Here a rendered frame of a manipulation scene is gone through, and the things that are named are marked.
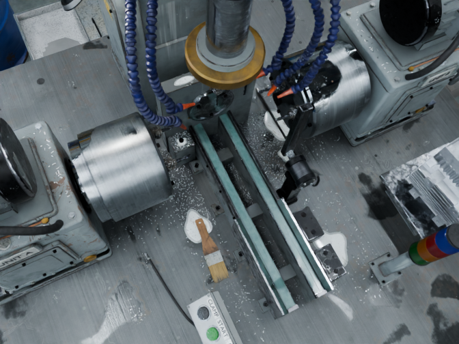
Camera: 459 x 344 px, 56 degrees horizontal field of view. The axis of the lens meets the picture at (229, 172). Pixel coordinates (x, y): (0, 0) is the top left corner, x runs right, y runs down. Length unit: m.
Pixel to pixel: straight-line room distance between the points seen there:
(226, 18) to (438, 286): 1.05
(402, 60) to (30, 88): 1.21
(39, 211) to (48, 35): 1.43
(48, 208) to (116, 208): 0.16
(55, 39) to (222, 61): 1.48
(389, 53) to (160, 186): 0.72
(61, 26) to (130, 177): 1.42
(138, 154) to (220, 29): 0.37
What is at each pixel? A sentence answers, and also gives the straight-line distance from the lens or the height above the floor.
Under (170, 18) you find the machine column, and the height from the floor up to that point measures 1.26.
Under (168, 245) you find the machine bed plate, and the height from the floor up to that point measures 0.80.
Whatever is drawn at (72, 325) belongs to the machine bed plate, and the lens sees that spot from 1.37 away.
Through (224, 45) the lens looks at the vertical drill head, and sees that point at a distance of 0.92.
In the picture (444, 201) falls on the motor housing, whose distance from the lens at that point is 1.31.
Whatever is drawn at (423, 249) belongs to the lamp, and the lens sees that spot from 1.17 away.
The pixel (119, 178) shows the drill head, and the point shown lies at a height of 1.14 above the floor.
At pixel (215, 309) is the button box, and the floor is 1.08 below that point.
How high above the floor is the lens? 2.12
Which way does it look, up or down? 67 degrees down
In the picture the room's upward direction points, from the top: 10 degrees clockwise
